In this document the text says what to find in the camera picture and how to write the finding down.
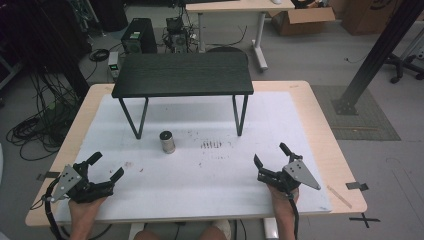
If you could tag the person's right hand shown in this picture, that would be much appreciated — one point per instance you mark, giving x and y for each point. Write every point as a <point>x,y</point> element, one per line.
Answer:
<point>282,200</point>

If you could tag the grey bench power supply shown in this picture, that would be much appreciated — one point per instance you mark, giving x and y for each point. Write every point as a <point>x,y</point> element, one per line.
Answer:
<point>114,65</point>

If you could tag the black tape cross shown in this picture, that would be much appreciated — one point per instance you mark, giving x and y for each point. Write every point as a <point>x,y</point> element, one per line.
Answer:
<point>364,220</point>

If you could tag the black office chair base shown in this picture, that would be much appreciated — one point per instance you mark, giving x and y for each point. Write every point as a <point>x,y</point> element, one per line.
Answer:
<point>401,65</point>

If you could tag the person's leg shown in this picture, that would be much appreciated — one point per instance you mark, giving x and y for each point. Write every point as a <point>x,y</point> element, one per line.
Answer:
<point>215,233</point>
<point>146,236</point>

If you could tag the black desk shelf riser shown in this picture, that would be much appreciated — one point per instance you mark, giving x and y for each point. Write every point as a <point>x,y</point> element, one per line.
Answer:
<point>183,73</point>

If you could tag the person's right leg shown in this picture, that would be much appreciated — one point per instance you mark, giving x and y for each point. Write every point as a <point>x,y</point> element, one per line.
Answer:
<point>215,233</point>

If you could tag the person's left leg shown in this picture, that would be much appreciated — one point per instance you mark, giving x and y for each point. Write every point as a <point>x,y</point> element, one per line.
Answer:
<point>146,236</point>

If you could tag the grey floor mat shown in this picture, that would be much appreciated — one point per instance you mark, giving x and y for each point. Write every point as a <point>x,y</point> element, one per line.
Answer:
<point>366,126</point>

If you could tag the black computer tower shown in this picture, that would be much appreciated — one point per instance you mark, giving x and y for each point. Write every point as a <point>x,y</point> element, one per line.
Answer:
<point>139,36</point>

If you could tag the thin wooden stick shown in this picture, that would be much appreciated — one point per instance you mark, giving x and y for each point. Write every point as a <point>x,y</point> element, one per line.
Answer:
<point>339,196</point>

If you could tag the open black computer case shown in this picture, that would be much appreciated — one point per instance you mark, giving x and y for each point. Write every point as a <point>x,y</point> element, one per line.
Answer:
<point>176,38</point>

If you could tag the white table mat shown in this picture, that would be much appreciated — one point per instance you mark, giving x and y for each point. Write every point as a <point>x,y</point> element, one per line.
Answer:
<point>200,186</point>

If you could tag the open cardboard box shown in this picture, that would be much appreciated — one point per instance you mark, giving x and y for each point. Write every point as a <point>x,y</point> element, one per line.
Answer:
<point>301,21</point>

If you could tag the person's left hand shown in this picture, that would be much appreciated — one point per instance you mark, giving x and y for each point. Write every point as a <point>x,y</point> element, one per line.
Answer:
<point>85,210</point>

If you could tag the black tape strip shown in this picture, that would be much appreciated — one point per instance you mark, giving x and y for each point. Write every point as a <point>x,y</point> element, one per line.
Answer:
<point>356,186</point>
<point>49,175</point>

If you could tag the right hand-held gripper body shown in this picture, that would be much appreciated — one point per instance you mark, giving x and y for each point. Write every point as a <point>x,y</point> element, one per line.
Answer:
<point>289,176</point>

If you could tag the silver metal can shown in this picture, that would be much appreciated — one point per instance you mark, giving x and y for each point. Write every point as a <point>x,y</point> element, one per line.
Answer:
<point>167,142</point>

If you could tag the black curtain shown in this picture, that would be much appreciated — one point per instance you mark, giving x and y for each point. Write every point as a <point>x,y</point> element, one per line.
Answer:
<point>43,43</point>

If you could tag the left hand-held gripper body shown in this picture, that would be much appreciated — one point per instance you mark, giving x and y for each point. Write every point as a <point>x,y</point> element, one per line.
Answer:
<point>77,186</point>

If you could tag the large closed cardboard box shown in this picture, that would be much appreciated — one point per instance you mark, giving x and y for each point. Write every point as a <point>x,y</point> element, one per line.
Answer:
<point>366,15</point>

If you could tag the white-legged wooden desk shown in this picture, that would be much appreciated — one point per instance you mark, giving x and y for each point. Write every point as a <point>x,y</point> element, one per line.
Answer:
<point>240,6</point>

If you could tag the white table leg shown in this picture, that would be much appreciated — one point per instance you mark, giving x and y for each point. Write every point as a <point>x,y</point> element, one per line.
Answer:
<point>270,229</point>

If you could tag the black metal frame beam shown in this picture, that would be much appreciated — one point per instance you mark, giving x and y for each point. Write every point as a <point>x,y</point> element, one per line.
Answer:
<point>376,56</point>

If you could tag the round black stool seat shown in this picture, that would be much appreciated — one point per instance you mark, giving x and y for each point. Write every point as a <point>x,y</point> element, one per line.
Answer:
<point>226,49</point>

